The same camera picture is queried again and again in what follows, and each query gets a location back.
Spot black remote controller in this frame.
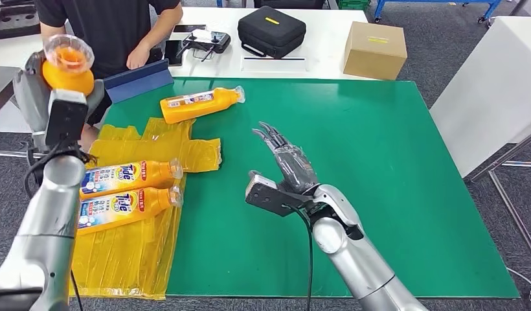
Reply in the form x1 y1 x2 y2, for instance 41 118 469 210
175 30 231 63

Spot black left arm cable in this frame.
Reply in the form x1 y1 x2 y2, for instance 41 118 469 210
23 141 98 311

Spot black carrying case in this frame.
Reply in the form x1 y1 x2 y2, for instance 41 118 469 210
237 5 308 60

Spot brown cardboard box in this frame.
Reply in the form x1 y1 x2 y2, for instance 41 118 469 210
343 21 409 82

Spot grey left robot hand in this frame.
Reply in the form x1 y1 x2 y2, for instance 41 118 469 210
12 51 106 135

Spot black smartphone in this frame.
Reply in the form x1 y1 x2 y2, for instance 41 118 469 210
163 40 184 67

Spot blue tablet case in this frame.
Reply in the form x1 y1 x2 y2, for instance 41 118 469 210
103 59 175 104

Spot green table mat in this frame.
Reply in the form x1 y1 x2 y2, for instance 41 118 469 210
102 77 520 299

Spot black flat tablet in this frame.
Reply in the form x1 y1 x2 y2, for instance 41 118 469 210
172 24 207 34

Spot orange detergent bottle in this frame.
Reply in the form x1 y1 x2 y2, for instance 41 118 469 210
159 86 246 125
76 185 183 236
80 158 185 201
41 34 96 97

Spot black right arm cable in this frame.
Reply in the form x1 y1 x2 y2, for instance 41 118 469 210
291 205 315 311

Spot metal frame bar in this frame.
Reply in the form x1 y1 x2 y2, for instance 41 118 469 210
488 171 531 269

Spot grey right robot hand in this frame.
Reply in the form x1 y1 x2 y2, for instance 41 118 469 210
248 121 321 195

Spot yellow plastic sheet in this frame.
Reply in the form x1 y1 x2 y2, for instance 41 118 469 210
69 117 223 301

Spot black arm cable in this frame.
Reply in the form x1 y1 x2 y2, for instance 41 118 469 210
23 141 98 311
291 205 315 311

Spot black foam tray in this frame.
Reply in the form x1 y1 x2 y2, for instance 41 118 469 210
0 0 41 40

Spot green plastic crate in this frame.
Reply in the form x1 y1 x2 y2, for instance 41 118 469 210
336 0 372 12

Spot person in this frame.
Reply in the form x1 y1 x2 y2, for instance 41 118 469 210
34 0 184 153

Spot black box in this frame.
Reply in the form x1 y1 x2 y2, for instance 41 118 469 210
253 0 327 10

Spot blue metal cart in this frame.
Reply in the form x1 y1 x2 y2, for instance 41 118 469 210
374 0 503 25

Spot grey side table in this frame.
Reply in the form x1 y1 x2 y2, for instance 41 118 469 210
0 65 23 121

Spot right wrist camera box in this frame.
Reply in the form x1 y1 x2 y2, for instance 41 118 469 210
245 174 314 218

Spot white desk cable cover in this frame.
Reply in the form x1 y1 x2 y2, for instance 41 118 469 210
240 56 310 74

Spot white desk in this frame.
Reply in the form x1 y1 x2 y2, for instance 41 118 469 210
0 7 376 134

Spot white side table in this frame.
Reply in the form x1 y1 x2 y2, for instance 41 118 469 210
428 16 531 179

